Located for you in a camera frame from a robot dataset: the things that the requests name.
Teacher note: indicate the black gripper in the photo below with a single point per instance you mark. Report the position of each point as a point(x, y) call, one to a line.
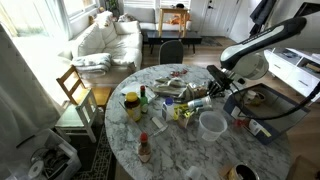
point(222, 79)

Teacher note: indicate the clear plastic cup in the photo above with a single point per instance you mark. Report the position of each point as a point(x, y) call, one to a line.
point(211, 126)

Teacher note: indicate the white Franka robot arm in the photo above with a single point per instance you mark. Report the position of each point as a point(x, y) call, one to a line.
point(244, 60)

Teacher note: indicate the white jar in box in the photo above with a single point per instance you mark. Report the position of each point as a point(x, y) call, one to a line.
point(249, 97)

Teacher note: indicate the red wrappers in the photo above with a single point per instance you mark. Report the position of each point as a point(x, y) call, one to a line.
point(178, 73)

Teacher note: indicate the bowl in box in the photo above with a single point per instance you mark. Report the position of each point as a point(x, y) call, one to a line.
point(258, 99)

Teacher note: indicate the yellow black packet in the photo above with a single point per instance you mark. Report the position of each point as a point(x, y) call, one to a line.
point(183, 115)

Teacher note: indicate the striped crumpled cloth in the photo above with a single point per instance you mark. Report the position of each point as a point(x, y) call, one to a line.
point(176, 88)

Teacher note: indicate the white bottle blue cap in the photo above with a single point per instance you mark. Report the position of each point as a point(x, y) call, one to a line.
point(168, 109)

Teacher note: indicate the dark blue cardboard box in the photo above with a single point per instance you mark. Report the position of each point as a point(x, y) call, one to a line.
point(265, 122)

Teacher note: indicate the dark grey chair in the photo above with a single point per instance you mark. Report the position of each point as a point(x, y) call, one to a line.
point(171, 52)

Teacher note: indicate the green glass bottle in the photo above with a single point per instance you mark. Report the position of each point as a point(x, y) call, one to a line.
point(143, 99)

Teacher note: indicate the dark coffee table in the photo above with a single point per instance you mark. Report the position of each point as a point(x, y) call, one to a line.
point(190, 38)

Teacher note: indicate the white drawer cabinet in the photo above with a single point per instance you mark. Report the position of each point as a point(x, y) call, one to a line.
point(298, 69)

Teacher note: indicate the white paper sheet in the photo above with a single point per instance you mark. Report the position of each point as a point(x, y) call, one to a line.
point(135, 87)

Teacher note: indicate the wooden side table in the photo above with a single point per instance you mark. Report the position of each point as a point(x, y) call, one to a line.
point(178, 14)

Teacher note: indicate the red cap sauce bottle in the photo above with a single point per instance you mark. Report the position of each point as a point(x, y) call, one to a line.
point(144, 148)

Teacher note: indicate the white sofa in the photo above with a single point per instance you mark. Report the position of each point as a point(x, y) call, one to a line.
point(122, 40)

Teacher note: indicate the folded grey blanket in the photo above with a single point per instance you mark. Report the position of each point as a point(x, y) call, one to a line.
point(93, 63)

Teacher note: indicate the small wooden chair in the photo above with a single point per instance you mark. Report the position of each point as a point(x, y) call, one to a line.
point(83, 111)

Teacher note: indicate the clear storage bin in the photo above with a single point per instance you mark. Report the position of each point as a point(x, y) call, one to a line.
point(44, 156)

